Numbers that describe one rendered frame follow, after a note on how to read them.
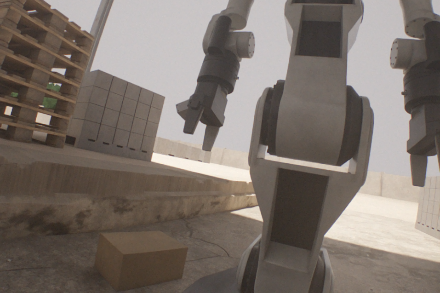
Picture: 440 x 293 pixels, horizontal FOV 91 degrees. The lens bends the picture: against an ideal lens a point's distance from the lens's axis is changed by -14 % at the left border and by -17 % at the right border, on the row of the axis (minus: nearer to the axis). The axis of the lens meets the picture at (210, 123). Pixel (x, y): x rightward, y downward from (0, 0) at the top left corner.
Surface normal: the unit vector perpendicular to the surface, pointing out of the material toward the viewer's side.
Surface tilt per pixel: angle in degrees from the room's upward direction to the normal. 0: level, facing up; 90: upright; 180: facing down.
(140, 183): 92
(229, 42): 79
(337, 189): 101
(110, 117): 90
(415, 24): 168
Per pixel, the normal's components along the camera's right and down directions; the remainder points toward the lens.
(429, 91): -0.61, -0.42
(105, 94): 0.75, 0.05
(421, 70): -0.77, -0.40
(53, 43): 0.93, 0.14
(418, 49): -0.31, -0.40
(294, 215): -0.41, 0.30
